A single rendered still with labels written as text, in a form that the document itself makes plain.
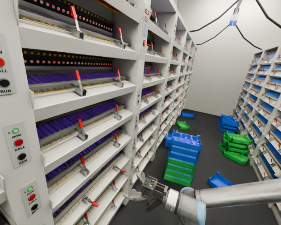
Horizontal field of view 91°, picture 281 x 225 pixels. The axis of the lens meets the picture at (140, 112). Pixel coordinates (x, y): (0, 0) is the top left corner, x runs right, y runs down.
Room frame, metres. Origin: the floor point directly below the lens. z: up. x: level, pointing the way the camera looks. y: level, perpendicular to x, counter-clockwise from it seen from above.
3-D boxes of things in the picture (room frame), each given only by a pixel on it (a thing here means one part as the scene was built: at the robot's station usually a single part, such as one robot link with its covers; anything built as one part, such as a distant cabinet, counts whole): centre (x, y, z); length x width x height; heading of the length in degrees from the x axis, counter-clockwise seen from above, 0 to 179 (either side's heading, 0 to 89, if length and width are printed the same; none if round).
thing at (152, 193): (0.49, -0.11, 0.68); 0.12 x 0.08 x 0.09; 67
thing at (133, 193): (0.48, 0.00, 0.68); 0.09 x 0.03 x 0.06; 103
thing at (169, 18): (1.62, -0.16, 0.88); 0.20 x 0.09 x 1.76; 67
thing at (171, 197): (0.46, -0.18, 0.68); 0.10 x 0.05 x 0.09; 157
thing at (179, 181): (1.31, -0.52, 0.04); 0.30 x 0.20 x 0.08; 75
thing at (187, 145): (1.31, -0.52, 0.52); 0.30 x 0.20 x 0.08; 75
